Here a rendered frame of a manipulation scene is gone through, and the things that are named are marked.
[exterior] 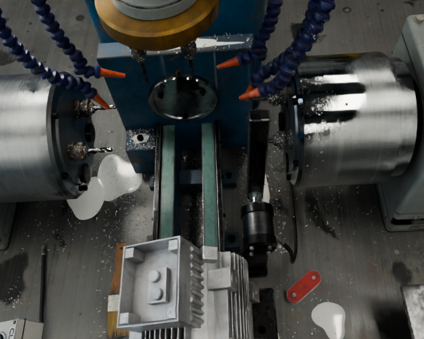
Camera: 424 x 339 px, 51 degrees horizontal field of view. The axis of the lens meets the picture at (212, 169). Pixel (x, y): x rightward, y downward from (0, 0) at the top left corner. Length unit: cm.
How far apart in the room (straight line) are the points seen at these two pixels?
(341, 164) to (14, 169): 57
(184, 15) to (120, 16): 9
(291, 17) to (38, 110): 87
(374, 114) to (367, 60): 11
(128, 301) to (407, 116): 54
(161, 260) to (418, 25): 62
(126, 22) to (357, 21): 93
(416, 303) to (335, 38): 79
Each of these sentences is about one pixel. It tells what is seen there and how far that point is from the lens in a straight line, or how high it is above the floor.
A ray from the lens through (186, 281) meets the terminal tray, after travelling 65.
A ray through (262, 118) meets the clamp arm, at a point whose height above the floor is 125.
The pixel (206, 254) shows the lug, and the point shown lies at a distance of 68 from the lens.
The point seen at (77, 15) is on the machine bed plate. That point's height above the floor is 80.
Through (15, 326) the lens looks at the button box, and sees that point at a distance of 76.
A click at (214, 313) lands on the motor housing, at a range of 68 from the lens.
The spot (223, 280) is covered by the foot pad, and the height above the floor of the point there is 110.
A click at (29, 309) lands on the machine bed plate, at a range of 107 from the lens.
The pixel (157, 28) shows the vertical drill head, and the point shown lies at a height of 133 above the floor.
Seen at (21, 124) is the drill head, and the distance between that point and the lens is 82.
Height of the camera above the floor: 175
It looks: 61 degrees down
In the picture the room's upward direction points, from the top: 7 degrees counter-clockwise
